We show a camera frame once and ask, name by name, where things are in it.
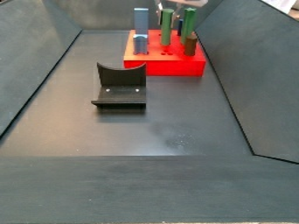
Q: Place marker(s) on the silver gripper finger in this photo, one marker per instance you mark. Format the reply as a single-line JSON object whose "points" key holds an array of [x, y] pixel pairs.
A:
{"points": [[175, 14], [159, 10]]}

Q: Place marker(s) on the green round cylinder peg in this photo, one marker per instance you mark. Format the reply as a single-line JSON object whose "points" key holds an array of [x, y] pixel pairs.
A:
{"points": [[167, 13]]}

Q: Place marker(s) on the brown round peg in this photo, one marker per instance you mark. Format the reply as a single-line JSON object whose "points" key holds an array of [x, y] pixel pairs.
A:
{"points": [[190, 45]]}

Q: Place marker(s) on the red peg board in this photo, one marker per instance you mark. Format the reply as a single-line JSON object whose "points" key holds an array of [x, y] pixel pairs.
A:
{"points": [[164, 60]]}

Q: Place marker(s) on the small dark blue peg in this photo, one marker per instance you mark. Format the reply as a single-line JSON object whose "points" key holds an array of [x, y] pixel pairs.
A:
{"points": [[180, 27]]}

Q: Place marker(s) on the green star-shaped peg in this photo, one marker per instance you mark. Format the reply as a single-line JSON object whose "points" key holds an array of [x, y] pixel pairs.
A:
{"points": [[188, 23]]}

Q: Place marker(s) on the tall blue rectangular peg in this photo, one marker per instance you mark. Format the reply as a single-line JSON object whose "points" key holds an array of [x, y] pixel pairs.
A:
{"points": [[140, 21]]}

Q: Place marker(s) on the black curved holder stand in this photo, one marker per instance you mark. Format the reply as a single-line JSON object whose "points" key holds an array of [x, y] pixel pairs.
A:
{"points": [[122, 86]]}

